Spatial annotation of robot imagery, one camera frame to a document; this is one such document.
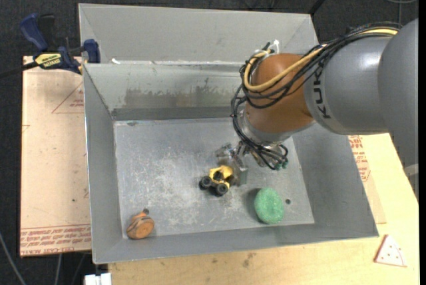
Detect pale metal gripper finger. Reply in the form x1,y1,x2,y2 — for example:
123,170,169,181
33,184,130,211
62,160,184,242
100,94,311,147
214,142,236,165
232,156,250,186

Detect yellow toy truck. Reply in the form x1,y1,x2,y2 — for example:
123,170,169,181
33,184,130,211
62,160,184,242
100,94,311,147
198,164,236,197

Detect green round sponge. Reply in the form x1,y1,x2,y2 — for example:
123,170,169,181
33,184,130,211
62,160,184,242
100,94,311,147
254,187,286,225

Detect grey metal bin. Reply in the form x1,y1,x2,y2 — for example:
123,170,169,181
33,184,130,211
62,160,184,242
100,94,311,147
78,3,381,265

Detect orange-brown wooden toy snail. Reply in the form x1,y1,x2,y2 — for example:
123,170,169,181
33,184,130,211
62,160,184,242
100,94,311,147
126,208,156,240

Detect white triangular sanding sheet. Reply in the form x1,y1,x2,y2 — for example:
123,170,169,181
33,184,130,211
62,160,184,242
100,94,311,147
373,234,408,268

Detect brown cardboard board red print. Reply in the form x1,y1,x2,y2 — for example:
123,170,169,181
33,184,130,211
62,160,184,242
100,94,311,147
19,55,387,258

